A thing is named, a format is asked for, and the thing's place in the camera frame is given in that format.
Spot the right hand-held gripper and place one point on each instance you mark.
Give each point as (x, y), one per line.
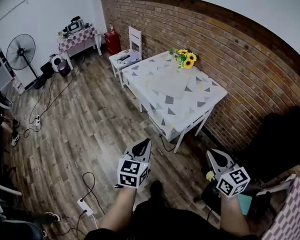
(233, 181)

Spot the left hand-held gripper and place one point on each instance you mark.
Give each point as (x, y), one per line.
(128, 174)

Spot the pale cloth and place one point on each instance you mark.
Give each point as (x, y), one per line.
(168, 84)

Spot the person's right forearm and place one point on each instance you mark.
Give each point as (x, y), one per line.
(231, 216)

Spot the person's left forearm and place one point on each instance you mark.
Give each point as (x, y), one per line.
(117, 209)

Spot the person's black shoe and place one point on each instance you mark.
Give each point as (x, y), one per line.
(156, 191)

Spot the black office chair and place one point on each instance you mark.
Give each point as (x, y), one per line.
(277, 144)

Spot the person's black clothing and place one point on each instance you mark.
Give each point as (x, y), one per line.
(165, 224)

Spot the triangle-patterned white tablecloth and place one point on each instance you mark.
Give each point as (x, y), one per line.
(145, 74)

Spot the white power strip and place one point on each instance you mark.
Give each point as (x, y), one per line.
(37, 121)
(85, 206)

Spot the checkered cloth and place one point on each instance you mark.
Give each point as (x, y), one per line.
(292, 214)

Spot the black flat device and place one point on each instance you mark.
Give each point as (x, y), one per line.
(123, 58)

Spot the patterned chair cushion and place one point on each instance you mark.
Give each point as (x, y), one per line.
(117, 59)

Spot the yellow sunflower bouquet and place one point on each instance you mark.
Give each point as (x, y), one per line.
(187, 59)

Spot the red cabinet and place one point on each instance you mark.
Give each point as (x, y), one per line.
(112, 42)

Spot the dark purple bin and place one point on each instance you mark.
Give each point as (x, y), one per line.
(64, 68)

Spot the white wooden chair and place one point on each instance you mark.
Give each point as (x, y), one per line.
(135, 37)

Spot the white round appliance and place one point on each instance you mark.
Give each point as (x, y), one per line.
(55, 61)

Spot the black bag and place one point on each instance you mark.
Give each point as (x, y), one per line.
(46, 71)

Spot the table with checkered cloth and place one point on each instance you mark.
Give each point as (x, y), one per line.
(76, 41)

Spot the white box with red label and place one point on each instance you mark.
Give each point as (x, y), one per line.
(18, 85)

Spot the white metal rack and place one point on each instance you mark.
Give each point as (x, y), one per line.
(5, 187)

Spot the grey box appliance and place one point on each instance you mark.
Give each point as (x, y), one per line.
(75, 27)

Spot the black standing fan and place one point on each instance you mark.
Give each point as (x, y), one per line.
(21, 51)

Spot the white cabinet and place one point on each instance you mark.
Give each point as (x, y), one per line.
(0, 69)

